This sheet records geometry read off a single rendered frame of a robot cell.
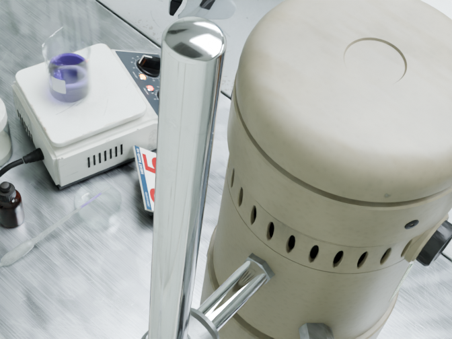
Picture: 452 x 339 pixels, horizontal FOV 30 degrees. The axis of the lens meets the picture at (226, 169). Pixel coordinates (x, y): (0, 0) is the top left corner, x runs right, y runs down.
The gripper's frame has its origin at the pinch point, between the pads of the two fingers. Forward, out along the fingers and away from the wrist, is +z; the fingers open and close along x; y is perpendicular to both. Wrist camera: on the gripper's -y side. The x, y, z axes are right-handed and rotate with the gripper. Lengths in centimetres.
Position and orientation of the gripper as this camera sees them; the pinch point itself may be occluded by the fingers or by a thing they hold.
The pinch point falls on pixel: (175, 13)
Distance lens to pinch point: 102.8
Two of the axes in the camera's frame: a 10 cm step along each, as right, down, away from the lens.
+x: -3.8, -7.3, 5.7
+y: 7.7, 0.9, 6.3
